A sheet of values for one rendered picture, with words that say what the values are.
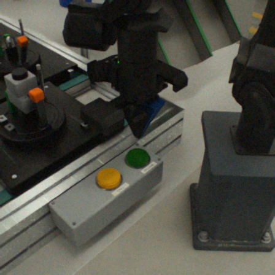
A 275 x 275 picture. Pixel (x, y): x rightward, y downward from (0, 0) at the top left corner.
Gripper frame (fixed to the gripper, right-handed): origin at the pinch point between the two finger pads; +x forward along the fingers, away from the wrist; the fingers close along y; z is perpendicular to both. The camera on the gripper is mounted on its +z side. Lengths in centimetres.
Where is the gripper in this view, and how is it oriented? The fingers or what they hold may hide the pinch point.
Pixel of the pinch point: (137, 121)
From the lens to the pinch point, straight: 54.8
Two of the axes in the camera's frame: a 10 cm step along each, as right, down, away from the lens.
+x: 0.0, 7.6, 6.5
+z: -7.1, -4.5, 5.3
